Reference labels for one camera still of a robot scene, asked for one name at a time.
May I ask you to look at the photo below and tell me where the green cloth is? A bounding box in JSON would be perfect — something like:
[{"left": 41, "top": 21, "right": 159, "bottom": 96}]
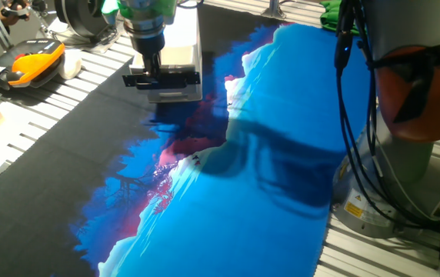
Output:
[{"left": 318, "top": 0, "right": 362, "bottom": 35}]

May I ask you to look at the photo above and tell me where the metal post with base bracket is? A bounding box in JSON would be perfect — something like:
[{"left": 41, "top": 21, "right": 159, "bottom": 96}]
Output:
[{"left": 261, "top": 0, "right": 287, "bottom": 20}]

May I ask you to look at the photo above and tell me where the person's left hand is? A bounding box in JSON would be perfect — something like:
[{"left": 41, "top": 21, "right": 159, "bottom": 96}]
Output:
[{"left": 0, "top": 2, "right": 31, "bottom": 27}]

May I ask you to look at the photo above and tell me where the white plastic drawer cabinet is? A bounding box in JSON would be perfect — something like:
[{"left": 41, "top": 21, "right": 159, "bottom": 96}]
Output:
[{"left": 128, "top": 5, "right": 205, "bottom": 104}]

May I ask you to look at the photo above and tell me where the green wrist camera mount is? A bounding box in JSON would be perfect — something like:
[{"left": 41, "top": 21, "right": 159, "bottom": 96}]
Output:
[{"left": 102, "top": 0, "right": 178, "bottom": 19}]

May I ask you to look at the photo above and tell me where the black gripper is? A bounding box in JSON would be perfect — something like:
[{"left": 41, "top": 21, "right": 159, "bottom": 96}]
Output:
[{"left": 132, "top": 32, "right": 166, "bottom": 85}]

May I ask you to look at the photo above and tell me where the black round speaker object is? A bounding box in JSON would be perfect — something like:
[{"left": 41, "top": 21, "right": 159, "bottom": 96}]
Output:
[{"left": 54, "top": 0, "right": 109, "bottom": 39}]

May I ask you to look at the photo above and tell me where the wide black cable strap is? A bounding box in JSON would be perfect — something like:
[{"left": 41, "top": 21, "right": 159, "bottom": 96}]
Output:
[{"left": 365, "top": 38, "right": 440, "bottom": 124}]

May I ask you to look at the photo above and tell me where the grey flat base plate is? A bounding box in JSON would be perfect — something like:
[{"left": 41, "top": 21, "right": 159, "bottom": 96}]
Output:
[{"left": 46, "top": 17, "right": 131, "bottom": 55}]

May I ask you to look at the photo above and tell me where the orange black teach pendant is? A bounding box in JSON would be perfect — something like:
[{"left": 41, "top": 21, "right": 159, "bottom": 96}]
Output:
[{"left": 0, "top": 38, "right": 66, "bottom": 92}]

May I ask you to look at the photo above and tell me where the blue black printed mat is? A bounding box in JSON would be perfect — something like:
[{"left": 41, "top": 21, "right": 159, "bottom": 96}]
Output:
[{"left": 0, "top": 2, "right": 375, "bottom": 277}]

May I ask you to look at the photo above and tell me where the black handheld controller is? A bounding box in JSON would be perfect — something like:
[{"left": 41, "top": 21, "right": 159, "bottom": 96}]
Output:
[{"left": 0, "top": 0, "right": 48, "bottom": 18}]

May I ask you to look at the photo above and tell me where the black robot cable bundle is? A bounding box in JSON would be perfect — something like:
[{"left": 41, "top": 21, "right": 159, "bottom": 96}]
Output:
[{"left": 333, "top": 0, "right": 440, "bottom": 234}]

